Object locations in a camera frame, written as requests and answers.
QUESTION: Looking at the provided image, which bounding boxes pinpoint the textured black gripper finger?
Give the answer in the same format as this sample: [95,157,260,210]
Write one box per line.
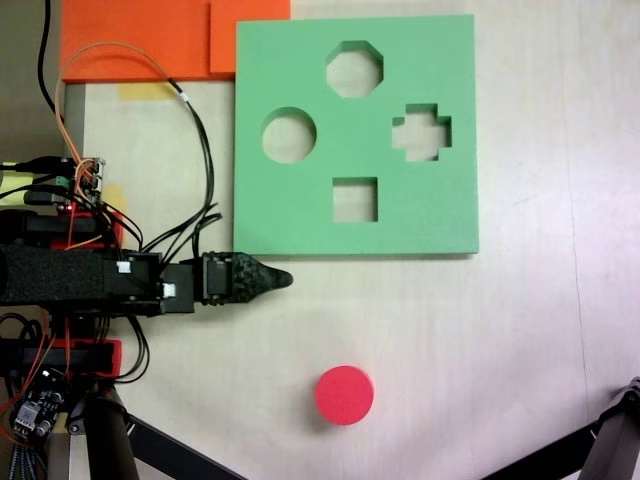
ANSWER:
[229,253,295,305]

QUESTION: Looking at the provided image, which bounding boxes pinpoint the red cylinder block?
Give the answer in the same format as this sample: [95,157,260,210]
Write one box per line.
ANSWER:
[314,365,375,427]

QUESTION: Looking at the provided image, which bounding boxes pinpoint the large orange foam block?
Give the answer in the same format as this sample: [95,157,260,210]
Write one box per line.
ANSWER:
[59,0,237,84]

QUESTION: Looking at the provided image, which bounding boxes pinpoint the yellow tape piece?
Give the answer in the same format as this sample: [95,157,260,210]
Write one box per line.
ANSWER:
[101,183,127,214]

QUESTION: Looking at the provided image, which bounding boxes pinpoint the green shape sorter board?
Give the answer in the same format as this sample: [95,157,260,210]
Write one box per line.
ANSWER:
[232,13,480,261]

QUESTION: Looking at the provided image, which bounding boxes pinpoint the black tripod leg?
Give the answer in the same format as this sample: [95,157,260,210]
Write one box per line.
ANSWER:
[579,375,640,480]
[67,387,139,480]

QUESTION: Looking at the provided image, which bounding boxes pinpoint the yellow tape strip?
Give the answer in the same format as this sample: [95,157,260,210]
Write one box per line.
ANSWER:
[117,83,175,101]

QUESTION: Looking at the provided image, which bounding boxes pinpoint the yellow sticky note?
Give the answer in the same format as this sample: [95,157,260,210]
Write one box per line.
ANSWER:
[0,168,39,207]

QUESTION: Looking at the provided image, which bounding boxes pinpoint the small black circuit board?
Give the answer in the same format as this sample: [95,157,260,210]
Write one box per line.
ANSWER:
[10,367,69,444]

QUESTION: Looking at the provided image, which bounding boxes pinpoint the black motor wire loop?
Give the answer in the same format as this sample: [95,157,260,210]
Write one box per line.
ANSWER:
[142,212,224,261]

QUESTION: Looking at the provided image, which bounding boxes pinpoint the thin black wire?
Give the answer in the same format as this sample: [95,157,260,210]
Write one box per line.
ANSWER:
[117,314,151,384]

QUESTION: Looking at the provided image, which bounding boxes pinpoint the thin orange wire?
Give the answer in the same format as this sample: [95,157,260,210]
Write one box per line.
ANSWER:
[53,41,190,174]
[62,204,104,251]

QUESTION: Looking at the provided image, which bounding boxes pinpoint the circuit board with wires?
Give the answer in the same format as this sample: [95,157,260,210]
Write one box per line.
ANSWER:
[53,156,110,212]

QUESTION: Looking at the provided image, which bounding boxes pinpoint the black usb cable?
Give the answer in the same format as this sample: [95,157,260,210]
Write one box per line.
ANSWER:
[0,185,69,206]
[0,156,64,174]

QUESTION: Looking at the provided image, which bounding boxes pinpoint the thin black cable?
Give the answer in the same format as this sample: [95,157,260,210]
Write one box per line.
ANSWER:
[139,78,224,251]

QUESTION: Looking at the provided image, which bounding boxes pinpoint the braided black white cable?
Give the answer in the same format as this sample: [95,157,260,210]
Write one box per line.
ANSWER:
[2,442,49,480]

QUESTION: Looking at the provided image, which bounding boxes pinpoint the thick black cable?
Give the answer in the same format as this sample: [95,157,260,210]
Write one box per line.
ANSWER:
[38,0,57,115]

